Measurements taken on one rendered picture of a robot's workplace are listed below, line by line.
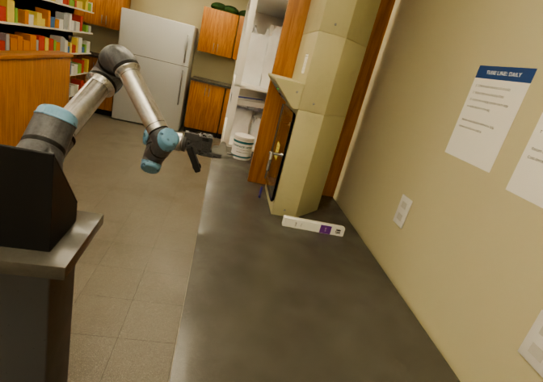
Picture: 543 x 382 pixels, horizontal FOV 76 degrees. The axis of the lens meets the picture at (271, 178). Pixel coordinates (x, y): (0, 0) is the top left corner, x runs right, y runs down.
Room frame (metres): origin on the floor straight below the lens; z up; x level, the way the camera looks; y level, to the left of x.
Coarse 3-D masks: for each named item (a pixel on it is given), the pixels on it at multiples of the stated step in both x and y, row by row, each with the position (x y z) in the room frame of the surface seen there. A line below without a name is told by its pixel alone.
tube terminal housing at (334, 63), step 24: (312, 48) 1.44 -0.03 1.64; (336, 48) 1.43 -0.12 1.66; (360, 48) 1.55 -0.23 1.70; (312, 72) 1.41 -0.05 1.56; (336, 72) 1.43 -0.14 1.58; (312, 96) 1.42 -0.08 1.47; (336, 96) 1.48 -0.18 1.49; (312, 120) 1.42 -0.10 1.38; (336, 120) 1.53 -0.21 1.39; (288, 144) 1.42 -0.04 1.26; (312, 144) 1.43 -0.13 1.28; (336, 144) 1.59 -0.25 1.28; (288, 168) 1.42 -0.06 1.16; (312, 168) 1.45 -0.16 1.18; (288, 192) 1.42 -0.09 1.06; (312, 192) 1.51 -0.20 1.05
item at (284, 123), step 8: (288, 112) 1.52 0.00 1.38; (280, 120) 1.67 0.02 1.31; (288, 120) 1.48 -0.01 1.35; (280, 128) 1.62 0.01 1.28; (288, 128) 1.43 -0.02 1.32; (280, 136) 1.57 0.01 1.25; (288, 136) 1.42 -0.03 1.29; (280, 144) 1.52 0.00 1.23; (272, 160) 1.62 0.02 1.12; (280, 160) 1.43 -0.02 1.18; (272, 168) 1.57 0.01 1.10; (280, 168) 1.42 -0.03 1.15; (272, 176) 1.52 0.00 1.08; (272, 184) 1.47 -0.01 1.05; (272, 192) 1.43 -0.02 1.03; (272, 200) 1.42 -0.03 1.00
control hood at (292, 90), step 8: (272, 80) 1.59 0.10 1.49; (280, 80) 1.39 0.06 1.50; (288, 80) 1.42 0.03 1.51; (280, 88) 1.40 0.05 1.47; (288, 88) 1.40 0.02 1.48; (296, 88) 1.41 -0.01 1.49; (280, 96) 1.71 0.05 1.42; (288, 96) 1.40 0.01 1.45; (296, 96) 1.41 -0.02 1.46; (288, 104) 1.48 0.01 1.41; (296, 104) 1.41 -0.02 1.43
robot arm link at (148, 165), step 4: (148, 144) 1.30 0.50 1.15; (148, 148) 1.25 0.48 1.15; (144, 152) 1.29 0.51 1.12; (148, 152) 1.24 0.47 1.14; (144, 156) 1.26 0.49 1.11; (148, 156) 1.24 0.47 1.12; (152, 156) 1.22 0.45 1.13; (144, 160) 1.24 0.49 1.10; (148, 160) 1.24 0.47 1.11; (152, 160) 1.24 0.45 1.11; (156, 160) 1.23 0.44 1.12; (160, 160) 1.24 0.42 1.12; (144, 164) 1.23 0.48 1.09; (148, 164) 1.23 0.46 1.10; (152, 164) 1.23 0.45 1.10; (156, 164) 1.24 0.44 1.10; (160, 164) 1.27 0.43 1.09; (144, 168) 1.24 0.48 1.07; (148, 168) 1.24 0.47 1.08; (152, 168) 1.24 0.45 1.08; (156, 168) 1.24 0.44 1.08; (160, 168) 1.27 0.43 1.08; (148, 172) 1.26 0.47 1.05; (152, 172) 1.26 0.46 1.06; (156, 172) 1.26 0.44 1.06
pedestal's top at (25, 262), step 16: (80, 224) 0.97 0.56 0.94; (96, 224) 0.99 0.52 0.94; (64, 240) 0.87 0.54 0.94; (80, 240) 0.88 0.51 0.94; (0, 256) 0.73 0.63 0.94; (16, 256) 0.75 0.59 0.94; (32, 256) 0.76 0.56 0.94; (48, 256) 0.78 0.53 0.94; (64, 256) 0.80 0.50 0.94; (80, 256) 0.86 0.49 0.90; (0, 272) 0.72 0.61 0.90; (16, 272) 0.73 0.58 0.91; (32, 272) 0.74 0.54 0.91; (48, 272) 0.74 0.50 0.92; (64, 272) 0.75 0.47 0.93
